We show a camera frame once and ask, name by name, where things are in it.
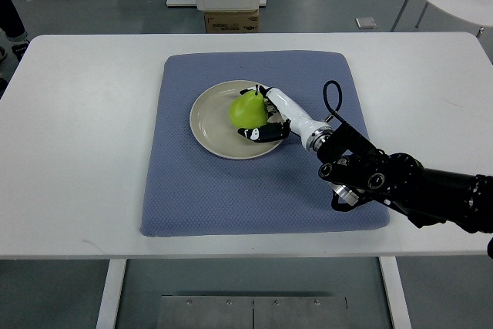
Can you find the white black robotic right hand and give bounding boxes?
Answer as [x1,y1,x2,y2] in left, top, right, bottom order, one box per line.
[237,84,333,153]

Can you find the green pear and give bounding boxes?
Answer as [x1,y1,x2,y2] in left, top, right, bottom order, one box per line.
[229,91,269,129]

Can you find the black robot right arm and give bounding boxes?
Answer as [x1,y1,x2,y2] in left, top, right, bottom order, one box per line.
[314,123,492,233]

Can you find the beige round plate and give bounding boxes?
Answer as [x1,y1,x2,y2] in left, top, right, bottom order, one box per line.
[189,80,281,159]

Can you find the small grey floor plate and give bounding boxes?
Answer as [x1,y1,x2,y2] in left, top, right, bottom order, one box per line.
[355,17,377,30]

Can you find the cardboard box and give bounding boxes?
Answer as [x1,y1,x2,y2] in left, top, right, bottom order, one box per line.
[204,9,260,34]

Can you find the blue textured mat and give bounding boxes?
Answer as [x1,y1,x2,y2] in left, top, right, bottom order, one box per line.
[140,51,390,237]

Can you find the white table right leg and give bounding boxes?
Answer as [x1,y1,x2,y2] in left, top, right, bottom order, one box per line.
[378,257,412,329]

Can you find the white table leg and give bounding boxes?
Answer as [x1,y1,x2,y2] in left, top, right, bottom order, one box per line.
[378,257,412,329]
[96,259,127,329]

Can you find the white table left leg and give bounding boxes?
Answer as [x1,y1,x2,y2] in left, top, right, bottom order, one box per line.
[96,259,127,329]

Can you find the person leg dark trousers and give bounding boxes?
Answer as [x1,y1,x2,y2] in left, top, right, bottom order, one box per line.
[1,0,29,62]

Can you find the black cable loop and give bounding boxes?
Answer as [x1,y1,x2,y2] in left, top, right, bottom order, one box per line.
[322,80,347,124]

